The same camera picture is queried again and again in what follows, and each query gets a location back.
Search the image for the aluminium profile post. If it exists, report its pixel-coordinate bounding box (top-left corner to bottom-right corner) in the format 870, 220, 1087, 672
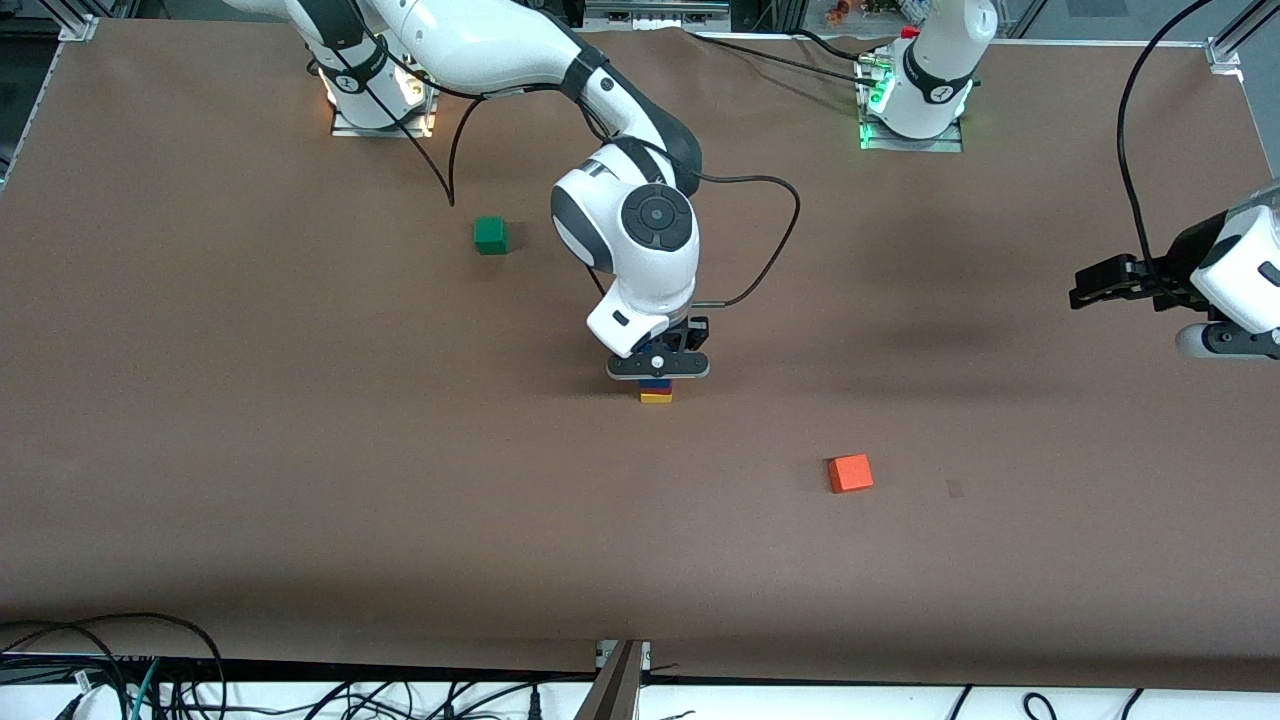
573, 639, 653, 720

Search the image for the orange cube block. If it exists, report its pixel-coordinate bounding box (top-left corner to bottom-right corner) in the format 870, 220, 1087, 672
826, 453, 875, 495

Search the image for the paper table cover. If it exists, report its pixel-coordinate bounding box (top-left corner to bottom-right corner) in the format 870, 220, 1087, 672
0, 18, 1280, 691

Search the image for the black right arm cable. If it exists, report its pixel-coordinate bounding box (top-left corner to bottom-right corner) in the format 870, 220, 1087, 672
345, 55, 803, 309

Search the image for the green floor cable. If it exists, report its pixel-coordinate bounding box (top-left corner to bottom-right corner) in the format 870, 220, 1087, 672
126, 658, 163, 720

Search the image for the black floor cable loop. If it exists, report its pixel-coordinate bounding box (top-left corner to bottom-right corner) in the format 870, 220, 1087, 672
0, 612, 230, 720

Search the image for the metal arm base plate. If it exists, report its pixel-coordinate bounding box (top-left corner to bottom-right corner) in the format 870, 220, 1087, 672
856, 50, 967, 154
328, 58, 439, 139

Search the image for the black table cable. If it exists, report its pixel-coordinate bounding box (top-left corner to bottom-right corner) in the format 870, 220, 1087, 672
685, 28, 881, 86

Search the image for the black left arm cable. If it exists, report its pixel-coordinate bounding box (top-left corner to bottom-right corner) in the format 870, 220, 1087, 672
1116, 0, 1216, 286

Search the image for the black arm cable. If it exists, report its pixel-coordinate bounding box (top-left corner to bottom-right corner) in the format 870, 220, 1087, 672
1116, 0, 1216, 286
345, 55, 803, 309

